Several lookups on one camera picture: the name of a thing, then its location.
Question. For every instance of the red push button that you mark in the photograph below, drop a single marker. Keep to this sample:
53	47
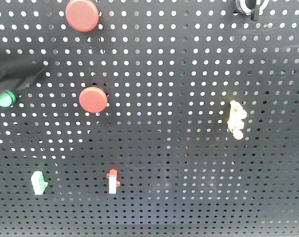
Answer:
82	15
93	99

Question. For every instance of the white red rocker switch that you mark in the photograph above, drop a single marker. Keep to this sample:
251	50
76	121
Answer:
114	183

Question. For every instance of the black white rotary selector switch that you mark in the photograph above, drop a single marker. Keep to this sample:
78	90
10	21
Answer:
252	8

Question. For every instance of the upper red push button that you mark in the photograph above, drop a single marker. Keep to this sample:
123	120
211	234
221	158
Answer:
82	15

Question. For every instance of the white green rocker switch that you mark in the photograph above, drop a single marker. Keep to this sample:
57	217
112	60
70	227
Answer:
38	183

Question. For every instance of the green push button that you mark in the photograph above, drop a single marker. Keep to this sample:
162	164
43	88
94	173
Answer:
7	99

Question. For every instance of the black perforated pegboard panel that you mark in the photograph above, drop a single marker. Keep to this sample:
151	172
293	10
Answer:
170	69

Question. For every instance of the lower red push button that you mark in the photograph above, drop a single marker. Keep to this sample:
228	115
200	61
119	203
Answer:
93	99

